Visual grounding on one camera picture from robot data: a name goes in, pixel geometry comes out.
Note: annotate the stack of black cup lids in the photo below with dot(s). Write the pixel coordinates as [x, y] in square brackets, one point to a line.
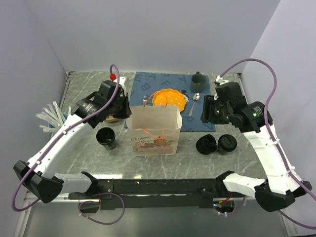
[206, 144]

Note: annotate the beige paper takeout bag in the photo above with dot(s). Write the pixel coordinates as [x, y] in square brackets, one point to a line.
[155, 130]

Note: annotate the blue alphabet cloth mat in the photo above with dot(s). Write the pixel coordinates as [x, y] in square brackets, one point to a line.
[147, 83]

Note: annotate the dark green mug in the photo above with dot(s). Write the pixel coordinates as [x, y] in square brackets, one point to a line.
[198, 82]

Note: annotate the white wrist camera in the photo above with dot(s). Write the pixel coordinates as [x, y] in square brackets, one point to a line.
[123, 81]
[219, 81]

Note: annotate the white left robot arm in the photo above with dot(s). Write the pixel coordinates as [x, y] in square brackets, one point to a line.
[39, 174]

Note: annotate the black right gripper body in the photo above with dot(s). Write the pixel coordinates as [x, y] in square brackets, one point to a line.
[218, 113]

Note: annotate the blue straw holder cup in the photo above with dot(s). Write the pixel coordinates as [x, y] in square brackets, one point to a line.
[58, 127]

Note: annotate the silver spoon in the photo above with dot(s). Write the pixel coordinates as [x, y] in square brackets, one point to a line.
[196, 97]

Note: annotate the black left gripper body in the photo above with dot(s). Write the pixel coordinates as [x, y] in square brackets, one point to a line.
[119, 109]

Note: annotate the orange polka dot plate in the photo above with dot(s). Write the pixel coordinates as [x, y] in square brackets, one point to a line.
[175, 100]

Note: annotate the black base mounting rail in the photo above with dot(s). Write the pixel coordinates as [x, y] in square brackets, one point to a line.
[150, 193]

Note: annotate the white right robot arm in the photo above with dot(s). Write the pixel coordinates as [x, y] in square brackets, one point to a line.
[282, 184]

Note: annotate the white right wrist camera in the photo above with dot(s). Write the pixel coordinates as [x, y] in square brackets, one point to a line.
[219, 81]

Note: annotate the brown cardboard cup carrier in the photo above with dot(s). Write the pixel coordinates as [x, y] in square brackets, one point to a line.
[112, 120]

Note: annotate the black takeout coffee cup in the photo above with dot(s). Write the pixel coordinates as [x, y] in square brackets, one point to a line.
[222, 152]

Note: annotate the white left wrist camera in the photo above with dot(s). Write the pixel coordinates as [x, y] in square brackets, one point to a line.
[123, 81]

